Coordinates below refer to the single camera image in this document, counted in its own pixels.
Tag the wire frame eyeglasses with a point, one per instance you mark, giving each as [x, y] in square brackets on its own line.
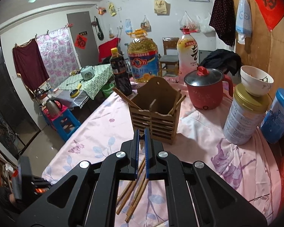
[265, 197]

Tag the white rice cooker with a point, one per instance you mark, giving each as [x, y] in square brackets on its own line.
[87, 72]

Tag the green plastic bucket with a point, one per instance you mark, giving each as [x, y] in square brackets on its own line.
[107, 89]

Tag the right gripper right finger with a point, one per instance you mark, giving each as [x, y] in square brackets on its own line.
[195, 194]

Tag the green cloth side table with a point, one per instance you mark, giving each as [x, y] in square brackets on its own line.
[89, 88]

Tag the white pink plastic bottle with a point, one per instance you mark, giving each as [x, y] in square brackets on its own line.
[187, 49]

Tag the white milk powder can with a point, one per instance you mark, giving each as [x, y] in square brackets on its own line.
[245, 115]

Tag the dark red hanging cloth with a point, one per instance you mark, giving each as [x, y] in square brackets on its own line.
[29, 65]

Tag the beige tote bag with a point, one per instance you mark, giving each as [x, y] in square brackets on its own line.
[160, 7]

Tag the grey door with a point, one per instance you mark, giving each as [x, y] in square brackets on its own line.
[80, 24]

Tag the large cooking oil jug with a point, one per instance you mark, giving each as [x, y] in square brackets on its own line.
[143, 56]

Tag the pink floral hanging curtain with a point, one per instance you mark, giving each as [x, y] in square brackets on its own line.
[58, 55]

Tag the white ceramic bowl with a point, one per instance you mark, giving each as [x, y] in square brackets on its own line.
[256, 81]

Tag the pink floral tablecloth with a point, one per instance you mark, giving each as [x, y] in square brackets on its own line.
[250, 169]

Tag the red fu character poster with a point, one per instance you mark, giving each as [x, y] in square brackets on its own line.
[272, 12]

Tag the blue lidded canister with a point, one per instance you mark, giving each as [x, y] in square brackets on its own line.
[272, 127]

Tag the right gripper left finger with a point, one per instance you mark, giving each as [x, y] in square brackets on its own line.
[87, 194]

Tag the blue white hanging bag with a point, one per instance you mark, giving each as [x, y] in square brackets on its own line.
[243, 21]

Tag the dark soy sauce bottle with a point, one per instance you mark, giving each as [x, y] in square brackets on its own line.
[121, 75]

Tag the steel electric kettle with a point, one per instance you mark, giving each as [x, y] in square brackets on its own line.
[54, 107]

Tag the red electric cooking pot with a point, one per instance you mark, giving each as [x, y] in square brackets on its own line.
[205, 87]

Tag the yellow small frying pan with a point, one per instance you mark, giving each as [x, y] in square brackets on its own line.
[75, 92]

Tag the wooden chair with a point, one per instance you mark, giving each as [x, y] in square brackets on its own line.
[169, 61]

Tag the small red door poster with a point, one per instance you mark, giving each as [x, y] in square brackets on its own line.
[80, 42]

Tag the brown wooden chopstick holder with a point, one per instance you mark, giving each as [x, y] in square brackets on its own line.
[156, 99]

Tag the black dotted hanging cloth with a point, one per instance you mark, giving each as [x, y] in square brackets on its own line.
[223, 21]

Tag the blue plastic stool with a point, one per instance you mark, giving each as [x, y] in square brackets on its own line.
[64, 124]

